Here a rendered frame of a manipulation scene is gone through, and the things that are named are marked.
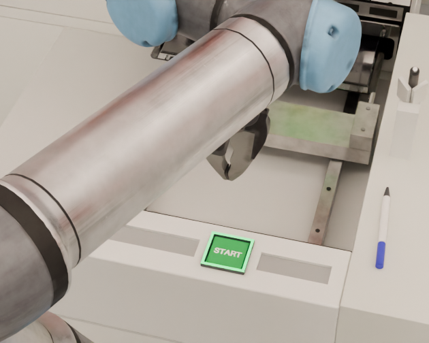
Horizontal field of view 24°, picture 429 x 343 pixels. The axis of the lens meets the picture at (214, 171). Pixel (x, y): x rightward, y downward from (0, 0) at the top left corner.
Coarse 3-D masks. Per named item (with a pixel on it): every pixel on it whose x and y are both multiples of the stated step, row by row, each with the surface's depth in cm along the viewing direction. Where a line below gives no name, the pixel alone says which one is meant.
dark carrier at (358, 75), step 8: (176, 40) 166; (184, 40) 167; (192, 40) 167; (368, 40) 166; (376, 40) 166; (168, 48) 165; (176, 48) 165; (184, 48) 165; (360, 48) 165; (368, 48) 165; (376, 48) 165; (360, 56) 163; (368, 56) 163; (360, 64) 162; (368, 64) 162; (352, 72) 160; (360, 72) 160; (368, 72) 160; (344, 80) 159; (352, 80) 159; (360, 80) 159
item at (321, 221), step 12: (348, 96) 164; (360, 96) 167; (348, 108) 162; (336, 168) 151; (324, 180) 150; (336, 180) 150; (324, 192) 148; (324, 204) 146; (324, 216) 144; (312, 228) 143; (324, 228) 143; (312, 240) 141
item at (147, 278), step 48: (144, 240) 127; (192, 240) 127; (288, 240) 126; (96, 288) 129; (144, 288) 126; (192, 288) 123; (240, 288) 121; (288, 288) 120; (336, 288) 120; (192, 336) 130; (240, 336) 127; (288, 336) 125
